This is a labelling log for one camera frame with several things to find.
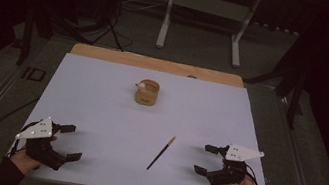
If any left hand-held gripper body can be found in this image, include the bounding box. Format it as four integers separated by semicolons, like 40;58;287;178
10;111;76;173

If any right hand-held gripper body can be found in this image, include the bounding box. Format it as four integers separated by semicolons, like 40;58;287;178
204;140;266;185

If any round wooden cup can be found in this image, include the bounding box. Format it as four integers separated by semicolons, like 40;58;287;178
132;77;162;108

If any person's left hand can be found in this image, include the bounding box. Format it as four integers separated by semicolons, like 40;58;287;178
6;147;44;178

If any white table mat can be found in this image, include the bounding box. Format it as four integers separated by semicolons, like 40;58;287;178
3;45;291;185

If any small pale figurine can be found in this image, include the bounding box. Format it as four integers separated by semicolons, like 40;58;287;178
134;81;148;91

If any black metal stand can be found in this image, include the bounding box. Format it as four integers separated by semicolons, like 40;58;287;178
15;2;58;71
237;25;317;131

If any wooden table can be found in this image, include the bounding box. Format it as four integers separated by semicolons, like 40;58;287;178
69;42;247;89

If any black tripod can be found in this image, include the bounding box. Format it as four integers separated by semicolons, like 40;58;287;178
90;0;133;53

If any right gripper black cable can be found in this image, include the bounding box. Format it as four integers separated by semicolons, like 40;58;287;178
241;164;265;185

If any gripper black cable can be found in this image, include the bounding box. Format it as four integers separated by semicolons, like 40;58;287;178
241;164;265;185
8;117;41;162

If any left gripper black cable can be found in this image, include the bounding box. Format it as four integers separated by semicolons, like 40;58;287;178
8;117;41;162

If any white floor cable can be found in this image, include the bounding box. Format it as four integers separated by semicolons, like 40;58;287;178
119;0;168;18

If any white metal desk frame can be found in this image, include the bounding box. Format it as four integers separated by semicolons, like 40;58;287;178
154;0;263;71

